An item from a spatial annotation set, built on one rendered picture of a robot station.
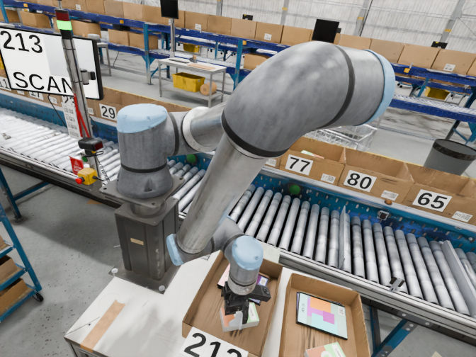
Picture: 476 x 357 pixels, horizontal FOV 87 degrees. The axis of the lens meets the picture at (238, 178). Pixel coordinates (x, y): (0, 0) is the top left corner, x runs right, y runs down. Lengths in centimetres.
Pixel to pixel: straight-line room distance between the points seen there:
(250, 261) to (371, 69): 53
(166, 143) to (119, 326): 68
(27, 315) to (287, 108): 210
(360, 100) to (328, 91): 7
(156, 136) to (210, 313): 69
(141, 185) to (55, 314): 143
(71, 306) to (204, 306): 122
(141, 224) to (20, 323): 137
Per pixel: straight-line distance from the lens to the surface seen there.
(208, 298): 113
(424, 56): 623
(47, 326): 213
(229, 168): 40
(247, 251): 73
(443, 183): 216
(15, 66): 184
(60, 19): 149
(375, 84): 42
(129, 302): 116
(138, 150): 83
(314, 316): 116
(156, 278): 117
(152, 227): 95
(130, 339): 109
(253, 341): 108
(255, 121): 33
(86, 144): 154
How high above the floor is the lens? 172
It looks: 32 degrees down
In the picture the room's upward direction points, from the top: 8 degrees clockwise
